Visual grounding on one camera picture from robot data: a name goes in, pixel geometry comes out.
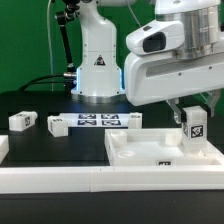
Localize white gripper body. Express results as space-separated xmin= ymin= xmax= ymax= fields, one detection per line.
xmin=124 ymin=23 xmax=224 ymax=106

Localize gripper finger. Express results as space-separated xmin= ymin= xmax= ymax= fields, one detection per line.
xmin=205 ymin=89 xmax=221 ymax=117
xmin=167 ymin=98 xmax=182 ymax=124

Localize white square table top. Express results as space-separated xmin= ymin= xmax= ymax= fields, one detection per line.
xmin=104 ymin=128 xmax=224 ymax=167

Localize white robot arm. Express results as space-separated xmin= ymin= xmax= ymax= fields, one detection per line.
xmin=62 ymin=0 xmax=224 ymax=122

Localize white sheet with markers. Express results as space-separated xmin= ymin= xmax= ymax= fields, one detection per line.
xmin=59 ymin=113 xmax=129 ymax=127

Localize white U-shaped fence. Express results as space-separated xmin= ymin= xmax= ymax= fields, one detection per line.
xmin=0 ymin=135 xmax=224 ymax=194

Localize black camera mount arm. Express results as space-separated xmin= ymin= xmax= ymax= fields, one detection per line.
xmin=54 ymin=0 xmax=81 ymax=81

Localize black cables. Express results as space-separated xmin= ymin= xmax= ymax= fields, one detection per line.
xmin=18 ymin=73 xmax=76 ymax=93

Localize white thin cable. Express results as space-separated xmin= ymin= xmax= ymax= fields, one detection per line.
xmin=46 ymin=0 xmax=56 ymax=92

